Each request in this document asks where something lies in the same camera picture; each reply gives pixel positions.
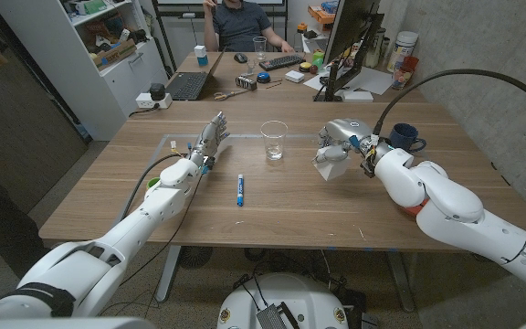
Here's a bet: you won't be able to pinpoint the black floor fan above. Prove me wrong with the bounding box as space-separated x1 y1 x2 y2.
178 245 214 270

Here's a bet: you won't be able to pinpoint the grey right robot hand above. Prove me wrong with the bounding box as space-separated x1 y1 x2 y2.
312 118 395 177

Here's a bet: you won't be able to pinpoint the white paper sheets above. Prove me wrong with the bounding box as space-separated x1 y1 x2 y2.
302 66 394 96

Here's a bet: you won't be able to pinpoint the white canister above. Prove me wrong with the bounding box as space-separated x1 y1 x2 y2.
386 30 419 73

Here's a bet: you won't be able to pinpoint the black keyboard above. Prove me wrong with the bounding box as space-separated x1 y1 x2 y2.
258 54 306 72

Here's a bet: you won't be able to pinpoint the tall drinking glass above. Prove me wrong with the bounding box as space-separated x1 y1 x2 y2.
252 36 268 62

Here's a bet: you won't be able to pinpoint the black and silver device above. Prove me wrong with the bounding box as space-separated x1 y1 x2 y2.
235 74 258 91

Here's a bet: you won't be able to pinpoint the red bowl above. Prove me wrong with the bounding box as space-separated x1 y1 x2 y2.
402 203 428 218

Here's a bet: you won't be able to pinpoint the dark blue mug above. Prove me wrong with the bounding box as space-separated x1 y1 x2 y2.
388 122 427 154

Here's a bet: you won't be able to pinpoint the flat white box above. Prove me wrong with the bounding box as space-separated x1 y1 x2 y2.
341 90 374 103

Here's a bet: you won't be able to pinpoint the white shelf cabinet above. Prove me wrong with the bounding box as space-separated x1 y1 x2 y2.
0 0 170 142

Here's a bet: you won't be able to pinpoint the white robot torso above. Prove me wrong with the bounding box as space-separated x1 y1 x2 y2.
216 272 350 329

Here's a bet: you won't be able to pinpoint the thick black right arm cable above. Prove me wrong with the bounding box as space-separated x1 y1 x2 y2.
372 68 526 138

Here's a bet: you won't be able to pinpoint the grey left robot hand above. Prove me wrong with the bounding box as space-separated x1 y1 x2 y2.
188 111 231 174

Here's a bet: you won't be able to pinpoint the black computer monitor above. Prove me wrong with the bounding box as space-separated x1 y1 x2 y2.
313 0 385 102

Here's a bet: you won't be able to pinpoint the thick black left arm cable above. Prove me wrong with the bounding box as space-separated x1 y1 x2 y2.
122 154 186 218

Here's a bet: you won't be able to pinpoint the cardboard box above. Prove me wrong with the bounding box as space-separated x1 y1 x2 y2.
91 37 138 70

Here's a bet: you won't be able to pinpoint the yellow handled scissors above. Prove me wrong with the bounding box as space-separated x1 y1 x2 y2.
213 89 249 102

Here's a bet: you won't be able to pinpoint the orange box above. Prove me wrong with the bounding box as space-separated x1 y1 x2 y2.
307 3 337 25

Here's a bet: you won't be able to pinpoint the grey table leg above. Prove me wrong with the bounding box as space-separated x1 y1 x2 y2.
155 245 183 303
385 249 417 314

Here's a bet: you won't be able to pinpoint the white power strip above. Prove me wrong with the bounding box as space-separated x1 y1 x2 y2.
135 92 174 111

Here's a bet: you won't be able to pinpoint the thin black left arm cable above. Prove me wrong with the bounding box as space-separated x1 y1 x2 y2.
119 175 205 287

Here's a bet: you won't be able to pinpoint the white and blue box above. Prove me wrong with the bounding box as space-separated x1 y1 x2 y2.
193 45 209 67

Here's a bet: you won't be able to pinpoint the white cube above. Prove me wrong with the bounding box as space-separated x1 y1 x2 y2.
311 153 352 182

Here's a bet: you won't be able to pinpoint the black laptop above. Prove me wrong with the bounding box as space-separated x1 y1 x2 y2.
165 50 225 102

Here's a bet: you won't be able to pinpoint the clear plastic cup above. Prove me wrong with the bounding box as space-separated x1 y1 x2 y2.
259 120 289 162

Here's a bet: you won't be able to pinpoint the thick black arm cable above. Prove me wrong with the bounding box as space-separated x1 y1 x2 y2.
122 154 186 218
372 68 526 138

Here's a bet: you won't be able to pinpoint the seated person in dark shirt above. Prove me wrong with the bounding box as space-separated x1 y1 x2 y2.
201 0 296 54

